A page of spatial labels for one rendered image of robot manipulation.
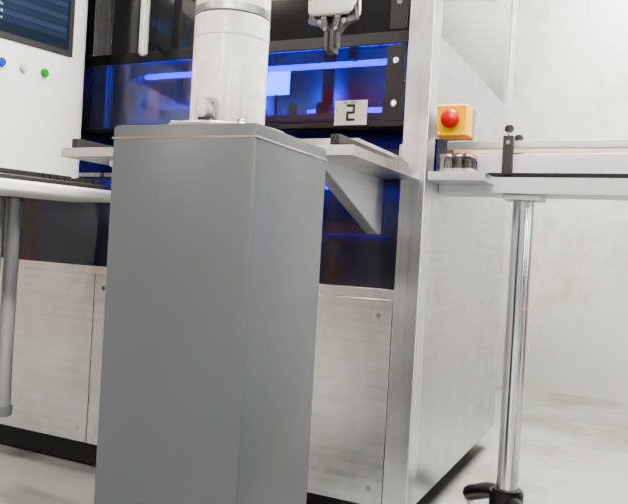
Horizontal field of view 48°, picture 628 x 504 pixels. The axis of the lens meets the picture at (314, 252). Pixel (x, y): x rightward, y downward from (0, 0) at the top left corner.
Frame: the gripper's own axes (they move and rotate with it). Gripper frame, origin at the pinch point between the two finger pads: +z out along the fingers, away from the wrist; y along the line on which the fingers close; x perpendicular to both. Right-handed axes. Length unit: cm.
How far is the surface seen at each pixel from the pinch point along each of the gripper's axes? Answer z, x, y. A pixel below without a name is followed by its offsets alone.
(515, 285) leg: 47, -43, -31
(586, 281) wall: 51, -262, -30
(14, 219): 38, -9, 96
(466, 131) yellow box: 13.4, -27.8, -21.4
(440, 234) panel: 36, -44, -12
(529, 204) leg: 28, -43, -34
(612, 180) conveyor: 23, -39, -52
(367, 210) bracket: 32.3, -18.6, -2.4
